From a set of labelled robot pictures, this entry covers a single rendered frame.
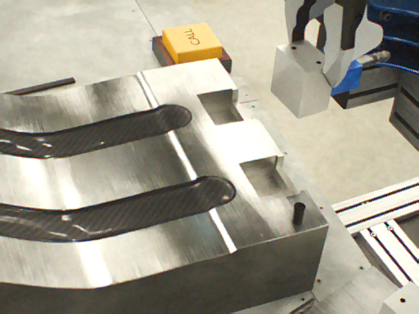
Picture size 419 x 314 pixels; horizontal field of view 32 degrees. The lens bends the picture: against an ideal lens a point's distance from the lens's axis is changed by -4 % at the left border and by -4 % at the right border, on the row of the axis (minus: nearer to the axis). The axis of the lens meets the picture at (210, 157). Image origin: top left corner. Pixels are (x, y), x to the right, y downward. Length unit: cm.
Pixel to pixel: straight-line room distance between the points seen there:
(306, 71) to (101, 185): 21
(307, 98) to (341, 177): 134
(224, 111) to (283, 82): 9
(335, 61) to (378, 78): 38
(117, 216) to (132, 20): 46
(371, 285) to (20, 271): 29
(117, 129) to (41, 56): 28
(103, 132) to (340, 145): 147
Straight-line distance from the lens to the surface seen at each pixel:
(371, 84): 106
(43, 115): 75
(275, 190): 71
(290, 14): 73
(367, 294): 65
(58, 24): 106
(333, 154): 211
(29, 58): 99
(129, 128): 74
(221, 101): 79
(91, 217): 65
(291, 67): 71
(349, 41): 67
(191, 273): 62
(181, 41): 95
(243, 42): 252
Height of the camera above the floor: 135
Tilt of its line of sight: 41 degrees down
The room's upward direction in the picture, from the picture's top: 5 degrees clockwise
